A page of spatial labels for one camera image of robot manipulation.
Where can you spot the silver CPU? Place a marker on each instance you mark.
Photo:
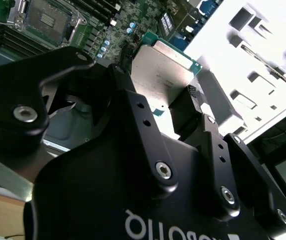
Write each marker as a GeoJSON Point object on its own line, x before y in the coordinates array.
{"type": "Point", "coordinates": [162, 65]}

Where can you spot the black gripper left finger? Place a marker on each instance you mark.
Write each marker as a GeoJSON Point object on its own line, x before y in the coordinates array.
{"type": "Point", "coordinates": [13, 87]}

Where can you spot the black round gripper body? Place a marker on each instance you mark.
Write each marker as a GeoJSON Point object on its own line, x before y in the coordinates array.
{"type": "Point", "coordinates": [95, 190]}

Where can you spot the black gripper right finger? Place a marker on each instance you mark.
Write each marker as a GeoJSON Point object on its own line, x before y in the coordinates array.
{"type": "Point", "coordinates": [222, 162]}

